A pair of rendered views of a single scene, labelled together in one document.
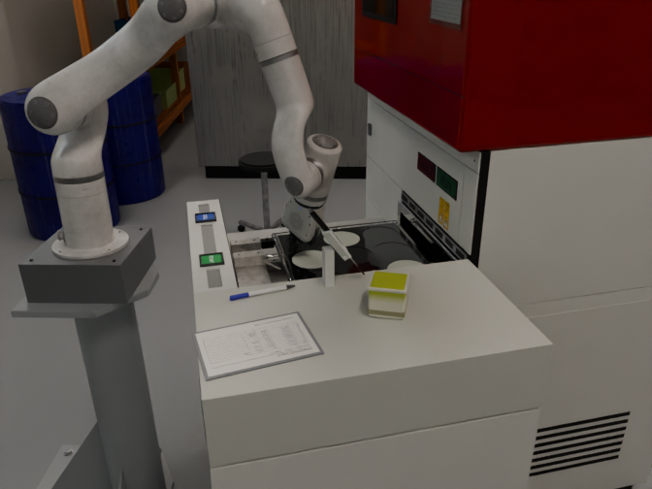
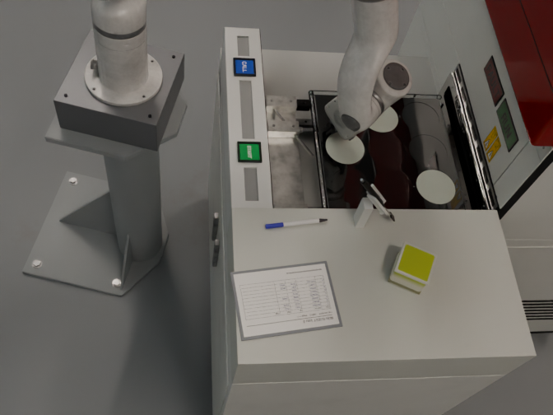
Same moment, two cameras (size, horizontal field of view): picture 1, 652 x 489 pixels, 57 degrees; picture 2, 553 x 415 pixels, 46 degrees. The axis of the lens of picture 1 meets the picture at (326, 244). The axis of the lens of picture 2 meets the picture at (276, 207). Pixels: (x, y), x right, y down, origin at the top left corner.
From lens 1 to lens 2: 75 cm
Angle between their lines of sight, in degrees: 34
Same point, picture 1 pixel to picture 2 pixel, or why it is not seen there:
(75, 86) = not seen: outside the picture
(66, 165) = (109, 21)
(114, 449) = (124, 223)
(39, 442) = (44, 162)
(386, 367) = (392, 355)
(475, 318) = (480, 305)
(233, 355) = (265, 313)
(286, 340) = (312, 300)
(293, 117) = (370, 60)
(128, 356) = (147, 169)
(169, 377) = not seen: hidden behind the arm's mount
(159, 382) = not seen: hidden behind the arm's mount
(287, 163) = (350, 105)
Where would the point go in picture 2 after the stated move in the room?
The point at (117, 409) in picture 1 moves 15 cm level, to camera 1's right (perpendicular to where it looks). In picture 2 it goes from (132, 202) to (180, 212)
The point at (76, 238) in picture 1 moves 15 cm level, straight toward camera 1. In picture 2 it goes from (112, 81) to (121, 131)
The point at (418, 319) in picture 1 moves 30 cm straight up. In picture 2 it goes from (430, 296) to (490, 230)
